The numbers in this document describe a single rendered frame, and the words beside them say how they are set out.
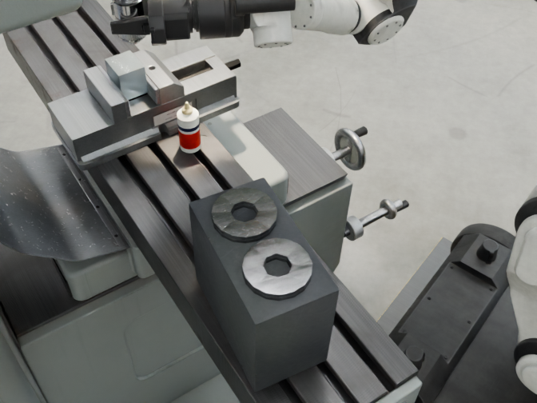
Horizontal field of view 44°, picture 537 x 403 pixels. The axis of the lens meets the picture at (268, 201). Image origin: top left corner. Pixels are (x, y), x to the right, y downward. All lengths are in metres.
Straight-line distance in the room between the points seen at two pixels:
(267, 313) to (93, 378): 0.77
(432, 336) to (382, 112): 1.54
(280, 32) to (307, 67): 1.96
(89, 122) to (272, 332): 0.59
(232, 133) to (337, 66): 1.67
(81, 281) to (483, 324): 0.87
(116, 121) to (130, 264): 0.27
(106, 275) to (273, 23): 0.56
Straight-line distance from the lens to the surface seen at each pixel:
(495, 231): 1.71
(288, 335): 0.88
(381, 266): 2.32
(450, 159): 2.74
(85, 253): 1.22
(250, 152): 1.43
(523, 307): 1.35
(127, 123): 1.27
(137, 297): 1.38
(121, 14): 1.12
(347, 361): 1.02
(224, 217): 0.90
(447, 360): 1.48
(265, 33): 1.11
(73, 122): 1.27
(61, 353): 1.41
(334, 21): 1.24
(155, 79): 1.27
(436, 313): 1.54
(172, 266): 1.11
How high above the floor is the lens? 1.85
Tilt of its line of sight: 49 degrees down
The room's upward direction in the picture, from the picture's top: 2 degrees clockwise
